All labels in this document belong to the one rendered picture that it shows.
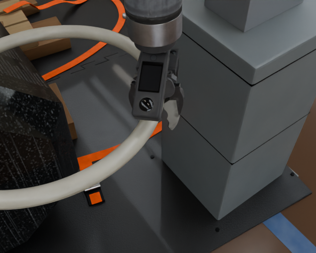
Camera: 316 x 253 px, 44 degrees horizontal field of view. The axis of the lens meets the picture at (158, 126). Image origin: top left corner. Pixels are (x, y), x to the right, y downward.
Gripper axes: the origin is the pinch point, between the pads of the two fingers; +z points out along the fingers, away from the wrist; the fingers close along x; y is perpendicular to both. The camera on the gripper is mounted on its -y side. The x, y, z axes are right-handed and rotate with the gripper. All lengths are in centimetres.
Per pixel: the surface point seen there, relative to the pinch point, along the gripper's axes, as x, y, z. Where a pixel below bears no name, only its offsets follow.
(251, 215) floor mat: -31, 37, 90
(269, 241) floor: -38, 27, 93
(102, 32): 15.0, 20.0, -8.0
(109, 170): 5.0, -17.2, -7.5
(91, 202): 37, 33, 86
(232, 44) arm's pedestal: -15.0, 37.7, 5.9
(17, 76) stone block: 48, 33, 17
